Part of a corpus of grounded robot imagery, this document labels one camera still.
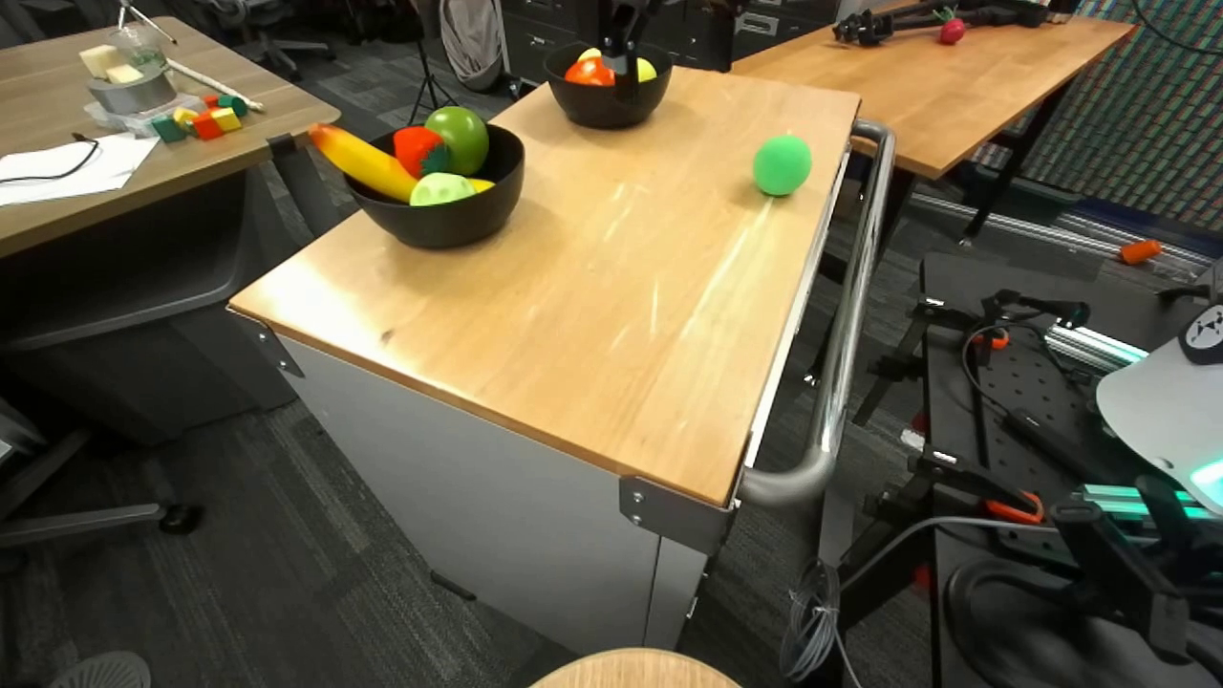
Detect orange clamp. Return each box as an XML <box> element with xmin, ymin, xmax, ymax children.
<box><xmin>978</xmin><ymin>491</ymin><xmax>1050</xmax><ymax>528</ymax></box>

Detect white device with teal light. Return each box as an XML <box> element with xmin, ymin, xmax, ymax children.
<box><xmin>1092</xmin><ymin>300</ymin><xmax>1223</xmax><ymax>514</ymax></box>

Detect clear plastic container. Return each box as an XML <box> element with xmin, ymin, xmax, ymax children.
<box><xmin>80</xmin><ymin>42</ymin><xmax>178</xmax><ymax>119</ymax></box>

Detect silver metal rail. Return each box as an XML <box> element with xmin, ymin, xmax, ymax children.
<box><xmin>1043</xmin><ymin>318</ymin><xmax>1159</xmax><ymax>376</ymax></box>

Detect black tripod tool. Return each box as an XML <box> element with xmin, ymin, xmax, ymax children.
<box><xmin>834</xmin><ymin>0</ymin><xmax>1064</xmax><ymax>49</ymax></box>

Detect wooden office table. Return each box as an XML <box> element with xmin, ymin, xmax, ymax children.
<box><xmin>0</xmin><ymin>13</ymin><xmax>345</xmax><ymax>264</ymax></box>

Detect wooden work table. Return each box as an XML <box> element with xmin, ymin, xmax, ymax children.
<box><xmin>720</xmin><ymin>3</ymin><xmax>1139</xmax><ymax>183</ymax></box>

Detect white paper sheet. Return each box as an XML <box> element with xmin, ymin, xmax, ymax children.
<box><xmin>0</xmin><ymin>129</ymin><xmax>163</xmax><ymax>212</ymax></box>

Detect yellow banana toy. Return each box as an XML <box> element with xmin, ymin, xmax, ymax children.
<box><xmin>307</xmin><ymin>124</ymin><xmax>419</xmax><ymax>205</ymax></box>

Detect light green dimpled ball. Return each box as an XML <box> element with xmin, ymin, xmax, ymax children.
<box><xmin>404</xmin><ymin>169</ymin><xmax>496</xmax><ymax>212</ymax></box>

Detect round wooden stool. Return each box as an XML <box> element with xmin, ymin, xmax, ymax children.
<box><xmin>533</xmin><ymin>645</ymin><xmax>741</xmax><ymax>688</ymax></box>

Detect grey cable bundle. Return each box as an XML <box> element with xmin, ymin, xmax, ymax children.
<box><xmin>780</xmin><ymin>514</ymin><xmax>1064</xmax><ymax>688</ymax></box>

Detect black bowl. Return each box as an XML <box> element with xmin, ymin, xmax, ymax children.
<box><xmin>547</xmin><ymin>48</ymin><xmax>678</xmax><ymax>129</ymax></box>
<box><xmin>341</xmin><ymin>119</ymin><xmax>526</xmax><ymax>254</ymax></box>

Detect black office chair base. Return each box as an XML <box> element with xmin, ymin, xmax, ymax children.
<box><xmin>0</xmin><ymin>394</ymin><xmax>206</xmax><ymax>555</ymax></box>

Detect white cabinet with wooden top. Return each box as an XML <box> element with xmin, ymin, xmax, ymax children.
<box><xmin>226</xmin><ymin>62</ymin><xmax>902</xmax><ymax>654</ymax></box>

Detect red apple toy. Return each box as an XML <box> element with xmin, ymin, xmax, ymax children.
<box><xmin>563</xmin><ymin>53</ymin><xmax>622</xmax><ymax>92</ymax></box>

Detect green pear toy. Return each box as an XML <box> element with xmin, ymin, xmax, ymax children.
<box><xmin>419</xmin><ymin>105</ymin><xmax>492</xmax><ymax>180</ymax></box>

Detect smooth green ball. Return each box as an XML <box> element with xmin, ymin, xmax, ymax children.
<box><xmin>750</xmin><ymin>129</ymin><xmax>819</xmax><ymax>202</ymax></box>

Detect small red fruit toy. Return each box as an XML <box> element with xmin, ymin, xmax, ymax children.
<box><xmin>390</xmin><ymin>124</ymin><xmax>447</xmax><ymax>180</ymax></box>

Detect clear plastic cup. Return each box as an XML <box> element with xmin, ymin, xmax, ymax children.
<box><xmin>116</xmin><ymin>23</ymin><xmax>177</xmax><ymax>86</ymax></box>

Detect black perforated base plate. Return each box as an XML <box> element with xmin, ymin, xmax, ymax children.
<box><xmin>875</xmin><ymin>254</ymin><xmax>1223</xmax><ymax>688</ymax></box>

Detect white stick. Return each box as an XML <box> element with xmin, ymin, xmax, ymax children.
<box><xmin>119</xmin><ymin>0</ymin><xmax>269</xmax><ymax>114</ymax></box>

